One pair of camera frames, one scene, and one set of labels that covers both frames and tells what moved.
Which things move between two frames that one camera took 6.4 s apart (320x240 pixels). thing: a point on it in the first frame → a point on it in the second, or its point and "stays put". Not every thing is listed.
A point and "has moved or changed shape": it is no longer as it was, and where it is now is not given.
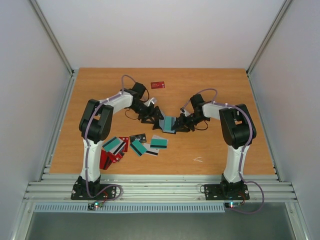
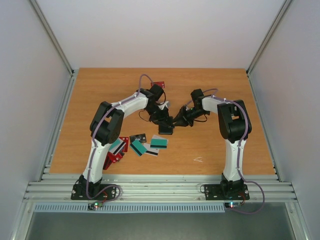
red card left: [106, 158] stays put
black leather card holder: [171, 124] has moved or changed shape
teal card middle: [137, 147] stays put
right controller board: [231, 204] stays put
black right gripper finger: [183, 129] → [181, 123]
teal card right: [158, 143] stays put
